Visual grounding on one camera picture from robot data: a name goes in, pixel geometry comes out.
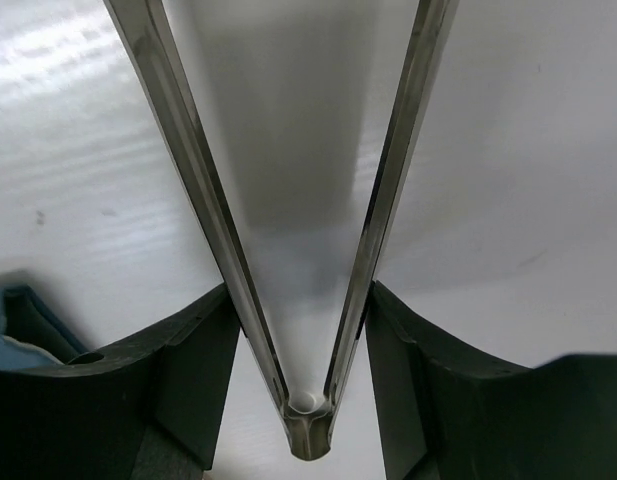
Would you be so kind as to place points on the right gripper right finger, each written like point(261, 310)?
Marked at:
point(447, 410)

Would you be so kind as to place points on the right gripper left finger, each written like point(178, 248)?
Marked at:
point(148, 406)

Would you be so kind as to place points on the metal tongs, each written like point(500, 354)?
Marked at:
point(148, 39)

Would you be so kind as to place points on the checkered blue cloth placemat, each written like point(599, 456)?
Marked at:
point(31, 334)

